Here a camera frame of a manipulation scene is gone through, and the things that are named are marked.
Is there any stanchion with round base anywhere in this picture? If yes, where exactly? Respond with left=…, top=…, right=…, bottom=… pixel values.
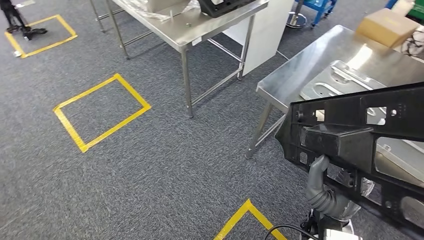
left=286, top=0, right=308, bottom=29

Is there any clear plastic wrap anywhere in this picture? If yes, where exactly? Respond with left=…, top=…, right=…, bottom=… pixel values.
left=120, top=0, right=200, bottom=22

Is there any grey metal fixture plate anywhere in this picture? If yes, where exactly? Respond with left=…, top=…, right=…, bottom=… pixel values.
left=299, top=60, right=424, bottom=186

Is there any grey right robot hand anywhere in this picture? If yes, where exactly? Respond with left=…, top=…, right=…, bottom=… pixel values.
left=306, top=154, right=375, bottom=220

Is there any black plastic case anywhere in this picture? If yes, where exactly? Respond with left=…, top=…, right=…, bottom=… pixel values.
left=197, top=0, right=258, bottom=18

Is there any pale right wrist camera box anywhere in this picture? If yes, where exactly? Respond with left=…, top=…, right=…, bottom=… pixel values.
left=322, top=228, right=364, bottom=240

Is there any steel workbench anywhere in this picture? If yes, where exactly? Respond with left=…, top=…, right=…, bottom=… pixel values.
left=245, top=24, right=424, bottom=200

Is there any person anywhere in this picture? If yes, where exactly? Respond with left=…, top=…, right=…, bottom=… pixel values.
left=0, top=0, right=48, bottom=41

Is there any steel table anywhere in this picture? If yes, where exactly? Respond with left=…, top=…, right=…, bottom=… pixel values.
left=89, top=0, right=270, bottom=118

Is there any black cable bundle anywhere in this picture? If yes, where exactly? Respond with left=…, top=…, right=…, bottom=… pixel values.
left=400, top=26, right=424, bottom=61

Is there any brown cardboard box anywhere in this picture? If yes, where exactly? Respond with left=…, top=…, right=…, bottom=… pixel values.
left=356, top=8, right=419, bottom=49

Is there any black plastic plate frame part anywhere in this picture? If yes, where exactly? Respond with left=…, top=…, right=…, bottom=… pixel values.
left=275, top=82, right=424, bottom=238

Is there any green plastic bin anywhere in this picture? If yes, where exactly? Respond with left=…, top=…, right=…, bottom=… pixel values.
left=407, top=0, right=424, bottom=21

